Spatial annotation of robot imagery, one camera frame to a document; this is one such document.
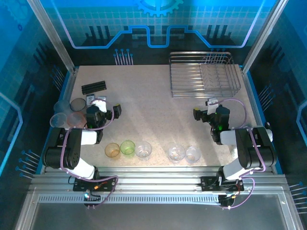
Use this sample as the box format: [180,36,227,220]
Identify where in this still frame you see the pink tall plastic cup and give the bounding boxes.
[66,112,87,129]

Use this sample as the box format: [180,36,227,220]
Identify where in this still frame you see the grey tall plastic cup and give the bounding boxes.
[70,97,87,112]

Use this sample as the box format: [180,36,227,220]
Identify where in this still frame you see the chrome wire dish rack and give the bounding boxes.
[169,51,242,98]

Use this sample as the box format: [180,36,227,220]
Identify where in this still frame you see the blue tall plastic cup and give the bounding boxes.
[49,112,68,128]

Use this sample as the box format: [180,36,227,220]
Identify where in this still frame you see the green small plastic cup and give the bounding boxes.
[119,140,136,158]

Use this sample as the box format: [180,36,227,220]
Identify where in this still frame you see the orange small plastic cup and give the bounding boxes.
[104,142,121,159]

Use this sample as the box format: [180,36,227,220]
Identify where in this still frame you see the clear small plastic cup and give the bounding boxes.
[167,143,186,163]
[185,146,201,164]
[135,141,153,161]

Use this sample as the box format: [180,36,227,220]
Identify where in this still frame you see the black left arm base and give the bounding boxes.
[72,176,118,192]

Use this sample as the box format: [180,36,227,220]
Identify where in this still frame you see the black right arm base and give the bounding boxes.
[200,176,245,192]

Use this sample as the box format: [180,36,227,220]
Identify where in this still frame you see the black ridged strip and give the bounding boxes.
[81,80,107,95]

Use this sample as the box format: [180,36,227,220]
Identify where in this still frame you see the small black connector box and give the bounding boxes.
[83,191,101,209]
[219,194,237,208]

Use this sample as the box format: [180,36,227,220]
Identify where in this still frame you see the grey metal bottom plate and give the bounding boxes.
[14,186,303,230]

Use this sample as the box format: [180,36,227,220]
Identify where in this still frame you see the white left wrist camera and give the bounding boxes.
[92,98,107,113]

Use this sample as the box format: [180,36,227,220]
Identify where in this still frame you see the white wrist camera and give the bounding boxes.
[205,97,219,115]
[92,98,107,113]

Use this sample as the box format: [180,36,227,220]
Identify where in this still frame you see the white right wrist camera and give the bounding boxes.
[205,97,219,115]

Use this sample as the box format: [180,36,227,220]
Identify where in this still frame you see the aluminium table side rail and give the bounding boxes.
[239,66,283,174]
[39,67,80,174]

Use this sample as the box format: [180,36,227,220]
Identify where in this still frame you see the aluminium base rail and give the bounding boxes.
[28,166,287,196]

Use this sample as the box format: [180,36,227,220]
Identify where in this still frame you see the aluminium frame post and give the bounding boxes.
[241,0,290,72]
[25,0,76,72]

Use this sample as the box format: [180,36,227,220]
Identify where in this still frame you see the grey slotted cable duct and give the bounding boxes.
[37,195,223,205]

